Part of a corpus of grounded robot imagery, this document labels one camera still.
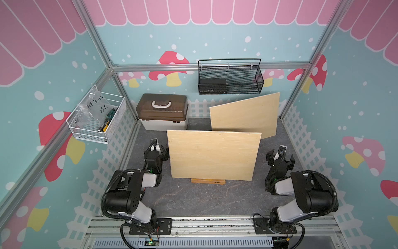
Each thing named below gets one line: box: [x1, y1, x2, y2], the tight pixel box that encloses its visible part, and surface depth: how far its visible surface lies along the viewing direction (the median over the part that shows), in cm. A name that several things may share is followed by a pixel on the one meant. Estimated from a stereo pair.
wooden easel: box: [190, 177, 226, 185], surface depth 86 cm
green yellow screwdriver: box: [97, 107, 117, 133], surface depth 75 cm
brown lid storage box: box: [135, 93, 189, 131], surface depth 104 cm
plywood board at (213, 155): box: [166, 129, 262, 182], surface depth 78 cm
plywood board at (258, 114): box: [209, 91, 280, 140], surface depth 90 cm
